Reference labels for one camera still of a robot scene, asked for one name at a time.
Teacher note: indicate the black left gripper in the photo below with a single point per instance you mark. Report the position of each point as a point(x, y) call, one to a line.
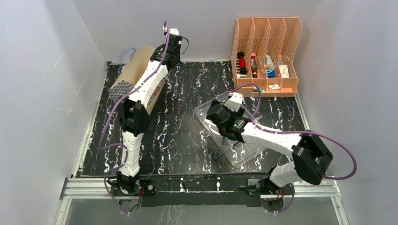
point(178, 54)

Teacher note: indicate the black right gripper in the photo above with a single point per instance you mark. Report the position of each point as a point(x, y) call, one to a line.
point(214, 115)

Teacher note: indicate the clear plastic tray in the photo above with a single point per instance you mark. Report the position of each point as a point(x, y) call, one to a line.
point(236, 152)

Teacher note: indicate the checkered paper bread bag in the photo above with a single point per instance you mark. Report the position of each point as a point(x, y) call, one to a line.
point(134, 70)

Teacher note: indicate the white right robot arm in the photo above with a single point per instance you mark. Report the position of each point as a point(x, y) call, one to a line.
point(310, 158)

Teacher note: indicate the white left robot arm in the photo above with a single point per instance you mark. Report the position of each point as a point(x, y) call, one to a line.
point(149, 69)

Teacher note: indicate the green tipped tube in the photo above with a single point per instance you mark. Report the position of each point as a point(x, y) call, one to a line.
point(259, 90)

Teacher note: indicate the small white card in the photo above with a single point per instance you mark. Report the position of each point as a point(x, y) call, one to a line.
point(274, 87)

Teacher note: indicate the red pink bottle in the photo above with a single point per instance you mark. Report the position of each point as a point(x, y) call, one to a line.
point(253, 63)

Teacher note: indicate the blue tape roll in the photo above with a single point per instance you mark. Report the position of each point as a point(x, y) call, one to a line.
point(269, 66)

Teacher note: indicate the red black dumbbell toy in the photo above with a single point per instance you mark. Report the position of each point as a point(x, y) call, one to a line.
point(242, 63)

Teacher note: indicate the white small box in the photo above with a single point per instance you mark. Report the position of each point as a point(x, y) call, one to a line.
point(283, 68)

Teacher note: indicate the peach desk file organizer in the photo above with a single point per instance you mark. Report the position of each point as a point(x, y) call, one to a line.
point(262, 56)

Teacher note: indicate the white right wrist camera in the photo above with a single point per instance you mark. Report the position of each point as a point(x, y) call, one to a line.
point(234, 101)

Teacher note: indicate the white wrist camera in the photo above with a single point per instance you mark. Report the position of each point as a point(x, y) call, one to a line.
point(171, 31)
point(234, 101)

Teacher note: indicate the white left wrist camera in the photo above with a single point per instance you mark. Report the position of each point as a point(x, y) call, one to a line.
point(171, 31)

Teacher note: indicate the aluminium front rail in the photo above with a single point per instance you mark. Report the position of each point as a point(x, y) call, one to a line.
point(98, 188)

